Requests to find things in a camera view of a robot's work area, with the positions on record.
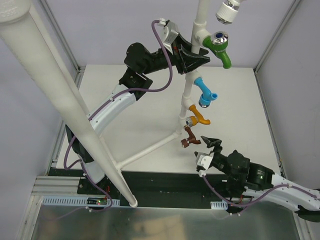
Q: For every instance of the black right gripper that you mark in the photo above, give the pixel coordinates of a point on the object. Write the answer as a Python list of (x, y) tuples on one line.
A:
[(214, 154)]

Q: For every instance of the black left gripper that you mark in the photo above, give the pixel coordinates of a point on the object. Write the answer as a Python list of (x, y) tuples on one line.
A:
[(179, 61)]

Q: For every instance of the brown water faucet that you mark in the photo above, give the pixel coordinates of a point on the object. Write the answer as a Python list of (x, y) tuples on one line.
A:
[(191, 139)]

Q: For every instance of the white PVC pipe frame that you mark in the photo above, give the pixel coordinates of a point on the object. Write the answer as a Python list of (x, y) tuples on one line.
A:
[(23, 37)]

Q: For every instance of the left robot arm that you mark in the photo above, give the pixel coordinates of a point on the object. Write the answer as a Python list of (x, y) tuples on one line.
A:
[(134, 83)]

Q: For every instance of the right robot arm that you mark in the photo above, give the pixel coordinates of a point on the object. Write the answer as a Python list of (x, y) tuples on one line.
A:
[(248, 183)]

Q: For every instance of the orange water faucet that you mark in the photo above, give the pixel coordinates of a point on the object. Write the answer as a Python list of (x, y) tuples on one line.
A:
[(196, 118)]

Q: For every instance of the green water faucet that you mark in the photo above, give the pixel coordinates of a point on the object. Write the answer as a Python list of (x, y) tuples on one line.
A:
[(218, 43)]

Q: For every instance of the blue water faucet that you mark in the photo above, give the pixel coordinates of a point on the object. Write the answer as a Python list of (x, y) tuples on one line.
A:
[(207, 95)]

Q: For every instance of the white water faucet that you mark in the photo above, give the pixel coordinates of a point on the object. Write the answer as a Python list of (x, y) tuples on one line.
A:
[(228, 11)]

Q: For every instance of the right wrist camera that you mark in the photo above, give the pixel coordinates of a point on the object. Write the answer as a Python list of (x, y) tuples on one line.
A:
[(203, 162)]

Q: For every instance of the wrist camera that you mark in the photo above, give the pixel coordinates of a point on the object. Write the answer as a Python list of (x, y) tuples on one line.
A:
[(169, 33), (203, 162)]

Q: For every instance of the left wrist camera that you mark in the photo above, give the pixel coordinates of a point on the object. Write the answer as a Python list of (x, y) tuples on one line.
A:
[(169, 33)]

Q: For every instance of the right white cable duct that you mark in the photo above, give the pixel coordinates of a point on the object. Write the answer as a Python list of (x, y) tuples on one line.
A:
[(219, 205)]

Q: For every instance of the white cable duct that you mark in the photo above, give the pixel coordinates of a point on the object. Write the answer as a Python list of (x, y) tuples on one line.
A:
[(219, 205), (99, 202)]

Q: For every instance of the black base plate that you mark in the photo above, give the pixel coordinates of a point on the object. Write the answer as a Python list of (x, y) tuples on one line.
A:
[(163, 190)]

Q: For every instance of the right aluminium frame post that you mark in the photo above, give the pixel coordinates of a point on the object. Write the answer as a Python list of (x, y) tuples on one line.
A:
[(277, 34)]

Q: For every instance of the aluminium frame post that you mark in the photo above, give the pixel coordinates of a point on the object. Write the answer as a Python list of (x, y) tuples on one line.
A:
[(277, 34), (59, 34)]

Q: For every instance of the left aluminium frame post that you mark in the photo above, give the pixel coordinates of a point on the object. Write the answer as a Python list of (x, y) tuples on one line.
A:
[(59, 34)]

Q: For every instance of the left white cable duct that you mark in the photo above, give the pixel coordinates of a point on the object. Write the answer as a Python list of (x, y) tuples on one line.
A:
[(99, 202)]

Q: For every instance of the aluminium front rail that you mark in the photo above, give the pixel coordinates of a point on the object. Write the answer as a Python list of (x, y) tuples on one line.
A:
[(55, 185)]

